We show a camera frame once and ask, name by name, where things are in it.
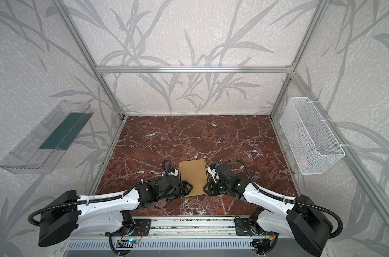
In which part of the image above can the brown cardboard box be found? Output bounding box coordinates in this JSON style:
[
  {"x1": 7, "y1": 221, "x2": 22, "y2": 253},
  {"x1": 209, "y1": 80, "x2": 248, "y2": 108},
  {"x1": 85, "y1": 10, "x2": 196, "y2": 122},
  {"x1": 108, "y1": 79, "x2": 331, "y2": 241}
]
[{"x1": 179, "y1": 159, "x2": 208, "y2": 198}]

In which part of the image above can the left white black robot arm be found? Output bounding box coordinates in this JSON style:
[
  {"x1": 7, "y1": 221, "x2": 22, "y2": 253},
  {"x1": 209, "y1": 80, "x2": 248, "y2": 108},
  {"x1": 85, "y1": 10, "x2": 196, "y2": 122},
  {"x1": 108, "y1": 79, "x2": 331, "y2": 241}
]
[{"x1": 28, "y1": 175, "x2": 193, "y2": 247}]

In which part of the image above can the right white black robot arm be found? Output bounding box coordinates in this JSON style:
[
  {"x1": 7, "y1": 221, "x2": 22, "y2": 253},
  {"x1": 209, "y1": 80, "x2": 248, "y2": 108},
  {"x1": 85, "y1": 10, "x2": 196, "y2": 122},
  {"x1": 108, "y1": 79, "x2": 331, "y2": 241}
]
[{"x1": 203, "y1": 163, "x2": 334, "y2": 257}]

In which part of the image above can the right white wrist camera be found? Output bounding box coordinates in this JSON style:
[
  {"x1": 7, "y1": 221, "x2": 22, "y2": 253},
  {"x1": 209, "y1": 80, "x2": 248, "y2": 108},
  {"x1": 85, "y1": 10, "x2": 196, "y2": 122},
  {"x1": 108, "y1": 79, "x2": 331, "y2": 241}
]
[{"x1": 207, "y1": 163, "x2": 219, "y2": 183}]

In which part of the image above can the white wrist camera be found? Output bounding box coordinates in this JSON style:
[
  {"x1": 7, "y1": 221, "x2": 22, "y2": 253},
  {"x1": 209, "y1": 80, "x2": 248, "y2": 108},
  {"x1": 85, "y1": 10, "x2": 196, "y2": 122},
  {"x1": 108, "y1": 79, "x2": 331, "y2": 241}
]
[
  {"x1": 165, "y1": 168, "x2": 178, "y2": 177},
  {"x1": 207, "y1": 163, "x2": 219, "y2": 183}
]

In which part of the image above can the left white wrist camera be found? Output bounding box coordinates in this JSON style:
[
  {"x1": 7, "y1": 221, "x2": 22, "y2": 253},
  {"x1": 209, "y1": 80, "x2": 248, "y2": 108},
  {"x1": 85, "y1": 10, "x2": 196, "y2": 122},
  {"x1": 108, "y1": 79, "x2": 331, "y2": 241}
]
[{"x1": 165, "y1": 168, "x2": 178, "y2": 177}]

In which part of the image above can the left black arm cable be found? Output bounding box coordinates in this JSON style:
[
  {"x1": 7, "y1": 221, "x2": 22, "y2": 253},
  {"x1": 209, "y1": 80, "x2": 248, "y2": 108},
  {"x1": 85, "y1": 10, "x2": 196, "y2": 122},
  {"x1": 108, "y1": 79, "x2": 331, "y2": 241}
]
[{"x1": 28, "y1": 158, "x2": 173, "y2": 227}]

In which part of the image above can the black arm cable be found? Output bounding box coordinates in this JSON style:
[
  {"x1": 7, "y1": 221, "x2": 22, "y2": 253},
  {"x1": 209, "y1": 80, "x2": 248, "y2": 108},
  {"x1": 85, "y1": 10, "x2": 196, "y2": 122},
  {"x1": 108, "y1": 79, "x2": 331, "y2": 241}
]
[
  {"x1": 28, "y1": 158, "x2": 173, "y2": 227},
  {"x1": 221, "y1": 159, "x2": 344, "y2": 239}
]

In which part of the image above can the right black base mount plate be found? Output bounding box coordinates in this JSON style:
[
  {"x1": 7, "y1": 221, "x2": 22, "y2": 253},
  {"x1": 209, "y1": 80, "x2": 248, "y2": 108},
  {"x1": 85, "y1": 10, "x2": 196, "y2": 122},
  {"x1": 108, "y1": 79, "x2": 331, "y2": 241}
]
[{"x1": 234, "y1": 216, "x2": 277, "y2": 236}]

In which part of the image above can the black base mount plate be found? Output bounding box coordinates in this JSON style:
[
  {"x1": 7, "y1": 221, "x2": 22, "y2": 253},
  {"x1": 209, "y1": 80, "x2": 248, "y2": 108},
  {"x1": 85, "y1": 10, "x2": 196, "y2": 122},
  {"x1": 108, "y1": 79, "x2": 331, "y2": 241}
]
[
  {"x1": 105, "y1": 218, "x2": 152, "y2": 237},
  {"x1": 234, "y1": 216, "x2": 277, "y2": 236}
]

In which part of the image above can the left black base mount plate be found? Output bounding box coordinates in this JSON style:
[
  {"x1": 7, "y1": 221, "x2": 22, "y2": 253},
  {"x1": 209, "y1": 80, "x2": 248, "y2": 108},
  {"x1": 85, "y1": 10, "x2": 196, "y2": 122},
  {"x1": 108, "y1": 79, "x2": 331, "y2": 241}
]
[{"x1": 105, "y1": 218, "x2": 152, "y2": 237}]

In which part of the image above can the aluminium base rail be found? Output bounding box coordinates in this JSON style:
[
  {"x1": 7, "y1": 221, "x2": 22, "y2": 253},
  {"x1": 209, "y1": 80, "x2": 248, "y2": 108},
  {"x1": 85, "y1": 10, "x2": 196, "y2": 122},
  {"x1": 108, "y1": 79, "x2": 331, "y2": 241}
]
[{"x1": 71, "y1": 213, "x2": 295, "y2": 238}]

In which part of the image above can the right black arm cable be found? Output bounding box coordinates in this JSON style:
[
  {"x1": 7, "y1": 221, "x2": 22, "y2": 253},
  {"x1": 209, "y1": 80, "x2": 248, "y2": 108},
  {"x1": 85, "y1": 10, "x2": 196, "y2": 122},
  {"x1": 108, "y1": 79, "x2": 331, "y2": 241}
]
[{"x1": 221, "y1": 159, "x2": 344, "y2": 239}]

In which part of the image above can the white wire mesh basket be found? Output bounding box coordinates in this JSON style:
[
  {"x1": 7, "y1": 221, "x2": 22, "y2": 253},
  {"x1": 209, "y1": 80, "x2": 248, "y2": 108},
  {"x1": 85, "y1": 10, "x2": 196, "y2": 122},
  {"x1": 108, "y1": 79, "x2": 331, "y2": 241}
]
[{"x1": 280, "y1": 97, "x2": 345, "y2": 175}]

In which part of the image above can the clear plastic wall bin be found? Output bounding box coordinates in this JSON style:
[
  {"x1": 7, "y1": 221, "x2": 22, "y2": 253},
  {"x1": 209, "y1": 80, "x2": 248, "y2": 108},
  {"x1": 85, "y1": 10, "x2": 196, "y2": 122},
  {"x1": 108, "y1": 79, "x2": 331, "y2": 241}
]
[{"x1": 0, "y1": 100, "x2": 93, "y2": 175}]

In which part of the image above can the aluminium cage frame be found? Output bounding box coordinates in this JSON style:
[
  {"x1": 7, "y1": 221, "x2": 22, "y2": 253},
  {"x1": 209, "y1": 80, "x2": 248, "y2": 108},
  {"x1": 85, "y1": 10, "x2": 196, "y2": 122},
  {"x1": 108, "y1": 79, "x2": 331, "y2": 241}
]
[{"x1": 52, "y1": 1, "x2": 389, "y2": 228}]

